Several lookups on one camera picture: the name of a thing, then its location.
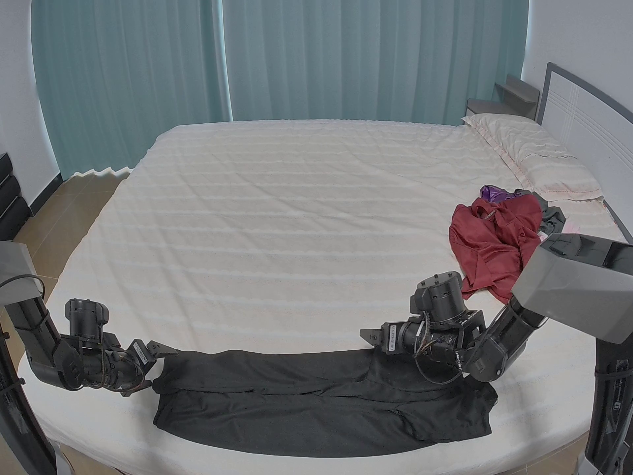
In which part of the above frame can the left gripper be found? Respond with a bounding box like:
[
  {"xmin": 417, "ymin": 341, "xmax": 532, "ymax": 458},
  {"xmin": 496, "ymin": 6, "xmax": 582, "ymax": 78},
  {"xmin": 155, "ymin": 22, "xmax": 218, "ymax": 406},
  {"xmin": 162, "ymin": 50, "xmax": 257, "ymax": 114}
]
[{"xmin": 106, "ymin": 349, "xmax": 159, "ymax": 397}]

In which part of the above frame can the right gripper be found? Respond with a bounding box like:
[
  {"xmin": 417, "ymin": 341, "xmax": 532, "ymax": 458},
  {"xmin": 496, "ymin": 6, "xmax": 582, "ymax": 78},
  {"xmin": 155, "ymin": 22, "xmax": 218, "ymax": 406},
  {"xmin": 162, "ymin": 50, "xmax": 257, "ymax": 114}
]
[{"xmin": 380, "ymin": 319, "xmax": 435, "ymax": 357}]

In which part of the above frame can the black T-shirt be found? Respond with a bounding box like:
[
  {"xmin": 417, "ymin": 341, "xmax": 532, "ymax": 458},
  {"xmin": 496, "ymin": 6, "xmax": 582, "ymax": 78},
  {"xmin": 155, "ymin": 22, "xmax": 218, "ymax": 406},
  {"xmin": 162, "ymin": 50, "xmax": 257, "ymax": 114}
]
[{"xmin": 152, "ymin": 347, "xmax": 498, "ymax": 456}]

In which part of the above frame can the bed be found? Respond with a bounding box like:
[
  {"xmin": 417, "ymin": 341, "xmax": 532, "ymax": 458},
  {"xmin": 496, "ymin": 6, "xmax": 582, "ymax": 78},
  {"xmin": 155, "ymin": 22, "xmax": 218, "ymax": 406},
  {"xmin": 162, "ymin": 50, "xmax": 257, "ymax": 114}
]
[{"xmin": 15, "ymin": 61, "xmax": 633, "ymax": 475}]

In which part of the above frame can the dark red garment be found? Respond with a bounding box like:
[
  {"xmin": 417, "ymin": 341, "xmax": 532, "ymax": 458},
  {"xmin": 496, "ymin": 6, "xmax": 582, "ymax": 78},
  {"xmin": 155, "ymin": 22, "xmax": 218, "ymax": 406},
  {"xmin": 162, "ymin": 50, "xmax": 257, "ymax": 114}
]
[{"xmin": 449, "ymin": 197, "xmax": 542, "ymax": 303}]

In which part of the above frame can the purple garment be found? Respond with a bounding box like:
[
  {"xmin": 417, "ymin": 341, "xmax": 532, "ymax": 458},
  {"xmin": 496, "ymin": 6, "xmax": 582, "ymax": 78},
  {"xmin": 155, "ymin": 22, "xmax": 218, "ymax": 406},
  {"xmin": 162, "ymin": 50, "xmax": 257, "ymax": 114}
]
[{"xmin": 481, "ymin": 185, "xmax": 517, "ymax": 204}]

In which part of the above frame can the grey garment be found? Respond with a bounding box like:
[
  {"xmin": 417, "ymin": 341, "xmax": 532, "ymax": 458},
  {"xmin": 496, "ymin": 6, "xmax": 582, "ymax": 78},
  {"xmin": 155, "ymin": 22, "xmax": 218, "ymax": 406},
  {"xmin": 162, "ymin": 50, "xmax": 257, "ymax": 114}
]
[{"xmin": 514, "ymin": 189, "xmax": 565, "ymax": 236}]

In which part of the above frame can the pink garment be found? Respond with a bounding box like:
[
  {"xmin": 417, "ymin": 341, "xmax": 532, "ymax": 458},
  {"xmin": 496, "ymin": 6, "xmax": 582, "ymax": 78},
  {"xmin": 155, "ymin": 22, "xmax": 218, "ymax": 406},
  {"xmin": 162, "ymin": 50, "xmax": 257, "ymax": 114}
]
[{"xmin": 538, "ymin": 218, "xmax": 583, "ymax": 242}]

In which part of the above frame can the black chest of drawers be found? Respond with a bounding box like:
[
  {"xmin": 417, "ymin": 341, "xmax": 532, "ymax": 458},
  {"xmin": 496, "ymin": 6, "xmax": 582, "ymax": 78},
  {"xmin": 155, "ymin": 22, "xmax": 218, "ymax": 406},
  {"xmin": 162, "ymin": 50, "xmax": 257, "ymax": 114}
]
[{"xmin": 0, "ymin": 153, "xmax": 31, "ymax": 240}]

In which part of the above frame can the cream pillow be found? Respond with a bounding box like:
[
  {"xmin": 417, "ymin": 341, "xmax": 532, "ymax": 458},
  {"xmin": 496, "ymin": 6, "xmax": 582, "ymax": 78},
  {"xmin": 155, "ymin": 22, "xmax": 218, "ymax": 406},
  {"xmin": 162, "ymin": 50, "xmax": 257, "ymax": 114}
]
[{"xmin": 461, "ymin": 113, "xmax": 605, "ymax": 202}]

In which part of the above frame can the grey bedside table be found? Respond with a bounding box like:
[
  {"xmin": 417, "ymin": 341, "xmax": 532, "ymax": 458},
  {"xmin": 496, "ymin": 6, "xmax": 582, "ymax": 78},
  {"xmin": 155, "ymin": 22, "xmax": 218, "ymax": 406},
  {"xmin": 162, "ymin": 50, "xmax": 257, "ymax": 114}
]
[{"xmin": 466, "ymin": 74, "xmax": 540, "ymax": 120}]

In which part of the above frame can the blue-green curtain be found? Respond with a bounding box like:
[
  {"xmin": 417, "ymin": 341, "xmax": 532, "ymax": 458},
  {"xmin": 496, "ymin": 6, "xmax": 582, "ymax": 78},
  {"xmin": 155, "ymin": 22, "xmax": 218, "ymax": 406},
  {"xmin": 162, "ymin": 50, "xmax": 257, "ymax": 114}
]
[
  {"xmin": 31, "ymin": 0, "xmax": 233, "ymax": 179},
  {"xmin": 223, "ymin": 0, "xmax": 530, "ymax": 126}
]

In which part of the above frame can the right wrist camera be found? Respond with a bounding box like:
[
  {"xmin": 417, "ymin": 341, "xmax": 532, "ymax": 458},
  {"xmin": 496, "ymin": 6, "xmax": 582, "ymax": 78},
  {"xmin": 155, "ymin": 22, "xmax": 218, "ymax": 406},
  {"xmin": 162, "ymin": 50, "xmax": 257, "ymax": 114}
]
[{"xmin": 381, "ymin": 320, "xmax": 404, "ymax": 354}]

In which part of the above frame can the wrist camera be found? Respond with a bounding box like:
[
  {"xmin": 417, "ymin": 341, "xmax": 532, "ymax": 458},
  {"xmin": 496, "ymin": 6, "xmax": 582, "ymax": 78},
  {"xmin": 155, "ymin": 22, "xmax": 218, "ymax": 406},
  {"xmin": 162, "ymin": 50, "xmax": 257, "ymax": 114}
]
[
  {"xmin": 131, "ymin": 339, "xmax": 156, "ymax": 367},
  {"xmin": 381, "ymin": 320, "xmax": 404, "ymax": 354}
]

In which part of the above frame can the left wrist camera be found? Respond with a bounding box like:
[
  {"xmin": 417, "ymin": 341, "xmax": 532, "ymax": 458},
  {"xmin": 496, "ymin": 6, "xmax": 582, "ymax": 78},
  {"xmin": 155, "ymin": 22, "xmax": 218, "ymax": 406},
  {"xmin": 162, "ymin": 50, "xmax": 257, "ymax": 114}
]
[{"xmin": 131, "ymin": 339, "xmax": 156, "ymax": 367}]

